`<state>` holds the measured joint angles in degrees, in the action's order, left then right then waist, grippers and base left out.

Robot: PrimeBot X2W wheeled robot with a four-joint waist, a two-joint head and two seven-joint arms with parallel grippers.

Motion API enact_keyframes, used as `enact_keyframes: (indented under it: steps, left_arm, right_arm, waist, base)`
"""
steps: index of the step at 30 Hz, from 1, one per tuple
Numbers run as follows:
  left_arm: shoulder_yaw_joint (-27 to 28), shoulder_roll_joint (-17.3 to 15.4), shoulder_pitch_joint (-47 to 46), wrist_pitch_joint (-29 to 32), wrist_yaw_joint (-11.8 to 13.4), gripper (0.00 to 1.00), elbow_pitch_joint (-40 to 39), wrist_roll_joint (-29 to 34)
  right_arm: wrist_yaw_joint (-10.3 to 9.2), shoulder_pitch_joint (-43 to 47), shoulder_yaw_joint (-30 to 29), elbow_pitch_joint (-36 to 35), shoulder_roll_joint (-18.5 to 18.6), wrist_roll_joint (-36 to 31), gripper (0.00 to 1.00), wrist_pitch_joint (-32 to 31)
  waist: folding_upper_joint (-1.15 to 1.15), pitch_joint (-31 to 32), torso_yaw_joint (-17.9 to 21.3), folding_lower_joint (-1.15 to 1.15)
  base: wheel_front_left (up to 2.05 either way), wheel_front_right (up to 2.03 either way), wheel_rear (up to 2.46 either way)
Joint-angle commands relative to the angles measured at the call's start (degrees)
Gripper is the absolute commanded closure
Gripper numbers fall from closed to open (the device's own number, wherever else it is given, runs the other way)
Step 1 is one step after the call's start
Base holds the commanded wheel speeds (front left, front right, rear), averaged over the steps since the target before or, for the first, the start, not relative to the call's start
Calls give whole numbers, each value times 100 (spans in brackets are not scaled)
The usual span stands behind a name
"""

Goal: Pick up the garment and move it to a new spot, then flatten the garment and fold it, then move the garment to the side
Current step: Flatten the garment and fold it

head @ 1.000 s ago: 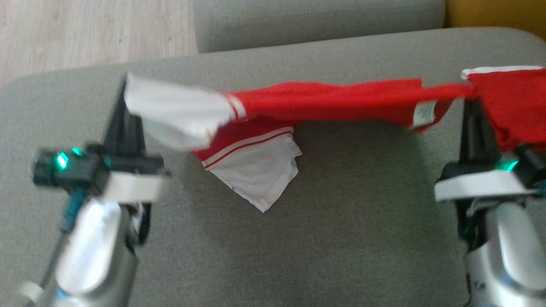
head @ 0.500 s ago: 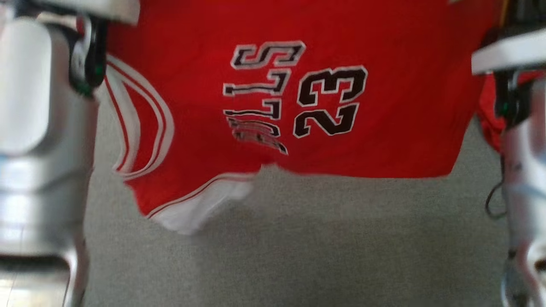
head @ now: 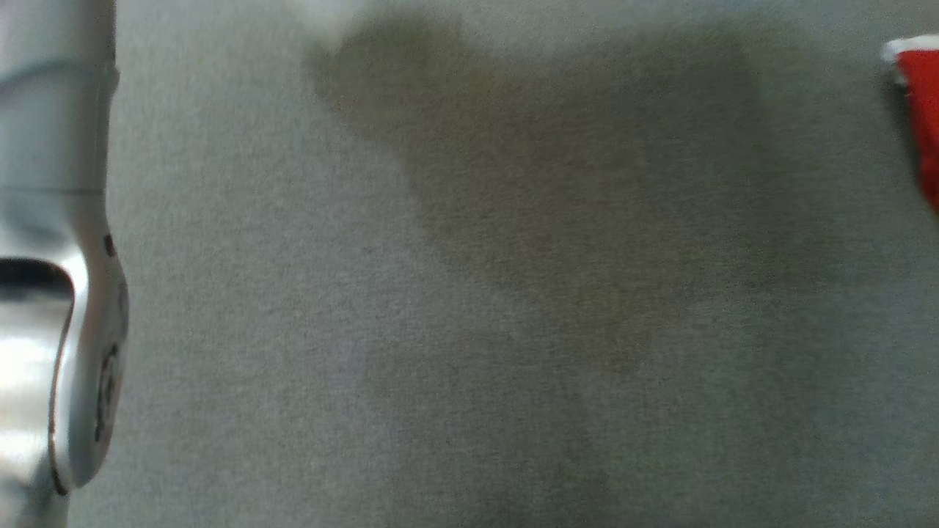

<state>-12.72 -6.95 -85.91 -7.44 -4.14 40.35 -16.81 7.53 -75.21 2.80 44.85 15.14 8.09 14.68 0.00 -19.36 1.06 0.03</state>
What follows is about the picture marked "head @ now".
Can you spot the large grey sofa seat cushion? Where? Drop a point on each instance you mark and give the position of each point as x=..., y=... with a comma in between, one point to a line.
x=513, y=367

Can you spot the red shorts with white stripe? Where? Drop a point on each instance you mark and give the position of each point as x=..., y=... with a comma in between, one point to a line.
x=926, y=110

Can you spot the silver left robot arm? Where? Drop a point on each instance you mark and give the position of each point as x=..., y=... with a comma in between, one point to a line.
x=51, y=147

